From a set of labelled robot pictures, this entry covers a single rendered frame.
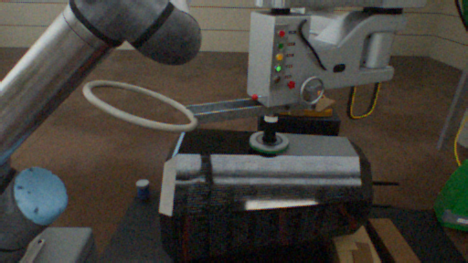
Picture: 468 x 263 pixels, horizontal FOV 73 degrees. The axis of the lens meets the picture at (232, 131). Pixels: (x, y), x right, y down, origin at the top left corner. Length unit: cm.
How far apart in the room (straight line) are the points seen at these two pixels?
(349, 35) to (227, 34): 617
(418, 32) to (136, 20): 862
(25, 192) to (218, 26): 708
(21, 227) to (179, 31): 64
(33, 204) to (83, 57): 42
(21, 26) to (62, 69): 836
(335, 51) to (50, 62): 133
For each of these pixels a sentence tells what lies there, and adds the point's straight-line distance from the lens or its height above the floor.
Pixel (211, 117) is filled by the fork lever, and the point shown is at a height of 108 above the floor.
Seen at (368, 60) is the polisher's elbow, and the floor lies 127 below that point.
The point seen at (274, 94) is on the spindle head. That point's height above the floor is 117.
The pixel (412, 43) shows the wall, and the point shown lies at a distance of 905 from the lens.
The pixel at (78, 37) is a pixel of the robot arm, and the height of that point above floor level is 157.
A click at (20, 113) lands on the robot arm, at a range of 77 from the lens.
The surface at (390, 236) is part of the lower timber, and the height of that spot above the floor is 9.
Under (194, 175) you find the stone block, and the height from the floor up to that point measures 72.
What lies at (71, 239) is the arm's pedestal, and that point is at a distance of 127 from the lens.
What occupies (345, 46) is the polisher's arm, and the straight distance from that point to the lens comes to 174.
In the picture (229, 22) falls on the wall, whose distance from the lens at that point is 776.
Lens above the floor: 168
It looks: 26 degrees down
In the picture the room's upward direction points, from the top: 2 degrees clockwise
